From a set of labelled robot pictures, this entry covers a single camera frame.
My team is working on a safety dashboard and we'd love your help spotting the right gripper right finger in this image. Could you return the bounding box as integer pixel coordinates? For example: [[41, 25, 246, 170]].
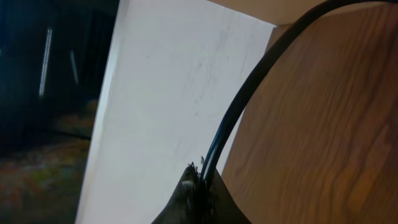
[[206, 170, 251, 224]]

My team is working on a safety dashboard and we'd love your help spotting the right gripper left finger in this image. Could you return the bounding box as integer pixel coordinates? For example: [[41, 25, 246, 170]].
[[152, 162, 201, 224]]

